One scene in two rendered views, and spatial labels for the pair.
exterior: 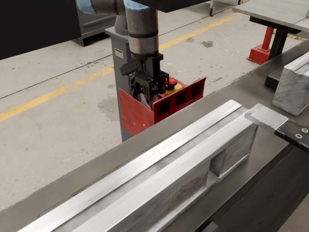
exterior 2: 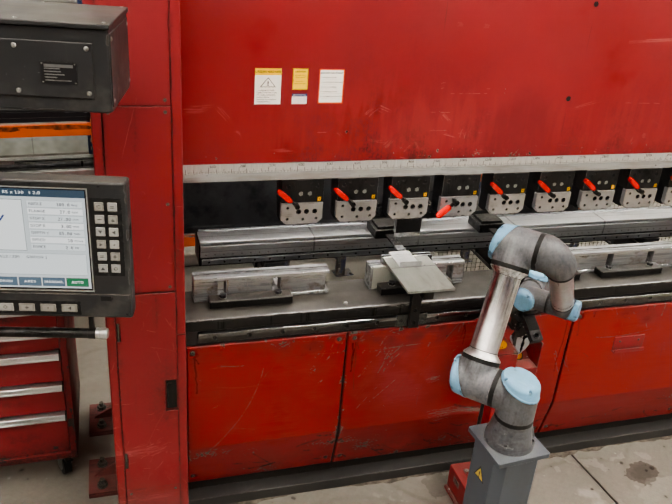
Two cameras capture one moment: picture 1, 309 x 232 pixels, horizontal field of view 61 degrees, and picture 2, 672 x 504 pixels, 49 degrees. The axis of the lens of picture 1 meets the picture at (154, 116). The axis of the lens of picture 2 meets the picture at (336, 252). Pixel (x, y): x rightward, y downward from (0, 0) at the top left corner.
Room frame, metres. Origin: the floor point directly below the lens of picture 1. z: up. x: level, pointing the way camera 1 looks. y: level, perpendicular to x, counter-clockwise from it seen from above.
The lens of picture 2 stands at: (3.09, 0.27, 2.24)
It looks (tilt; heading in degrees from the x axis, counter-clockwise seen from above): 26 degrees down; 203
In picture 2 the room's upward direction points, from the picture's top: 5 degrees clockwise
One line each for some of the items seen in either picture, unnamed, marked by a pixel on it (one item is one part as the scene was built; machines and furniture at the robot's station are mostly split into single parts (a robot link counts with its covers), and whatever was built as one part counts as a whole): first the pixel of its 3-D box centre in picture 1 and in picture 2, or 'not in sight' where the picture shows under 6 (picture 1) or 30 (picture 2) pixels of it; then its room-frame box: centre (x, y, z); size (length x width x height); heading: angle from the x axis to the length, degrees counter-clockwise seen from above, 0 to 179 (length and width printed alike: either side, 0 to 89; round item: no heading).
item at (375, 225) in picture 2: not in sight; (391, 234); (0.50, -0.57, 1.01); 0.26 x 0.12 x 0.05; 41
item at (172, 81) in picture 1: (170, 84); not in sight; (0.69, -0.05, 0.79); 0.04 x 0.04 x 0.04
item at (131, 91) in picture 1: (138, 91); not in sight; (0.62, 0.05, 0.81); 0.05 x 0.02 x 0.09; 131
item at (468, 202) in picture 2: not in sight; (455, 191); (0.51, -0.34, 1.25); 0.15 x 0.09 x 0.17; 131
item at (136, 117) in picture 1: (161, 103); (505, 347); (0.66, -0.02, 0.75); 0.20 x 0.16 x 0.18; 131
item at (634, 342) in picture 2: not in sight; (629, 343); (0.07, 0.41, 0.59); 0.15 x 0.02 x 0.07; 131
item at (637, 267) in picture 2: not in sight; (628, 269); (0.01, 0.33, 0.89); 0.30 x 0.05 x 0.03; 131
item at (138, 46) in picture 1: (145, 42); not in sight; (0.64, 0.02, 0.95); 0.08 x 0.08 x 0.05
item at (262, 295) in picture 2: not in sight; (250, 299); (1.06, -0.89, 0.89); 0.30 x 0.05 x 0.03; 131
